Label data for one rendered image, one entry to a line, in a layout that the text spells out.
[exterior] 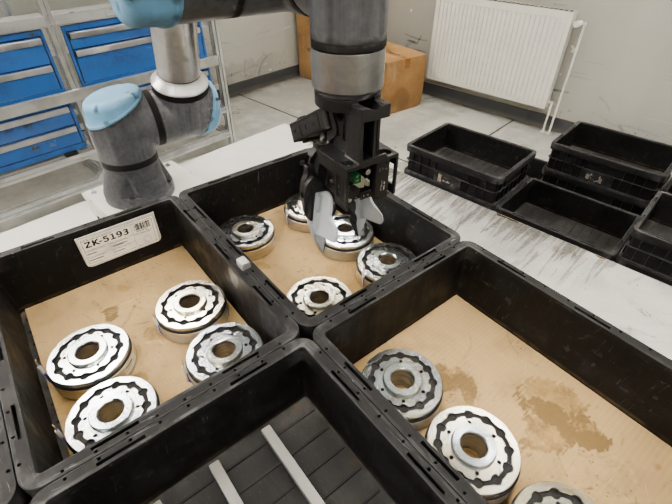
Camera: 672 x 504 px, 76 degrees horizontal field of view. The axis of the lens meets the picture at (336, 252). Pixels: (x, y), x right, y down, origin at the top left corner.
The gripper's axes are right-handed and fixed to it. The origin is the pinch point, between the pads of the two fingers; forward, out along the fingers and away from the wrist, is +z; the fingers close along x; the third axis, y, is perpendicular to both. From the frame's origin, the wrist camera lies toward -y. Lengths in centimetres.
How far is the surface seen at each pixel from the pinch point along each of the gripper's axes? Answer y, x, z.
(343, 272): -5.7, 5.0, 14.5
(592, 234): -15, 121, 60
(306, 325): 9.0, -10.3, 4.5
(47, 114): -203, -33, 44
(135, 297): -19.0, -26.7, 14.4
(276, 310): 4.8, -12.2, 4.5
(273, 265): -13.9, -4.4, 14.4
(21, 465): 9.3, -40.4, 4.4
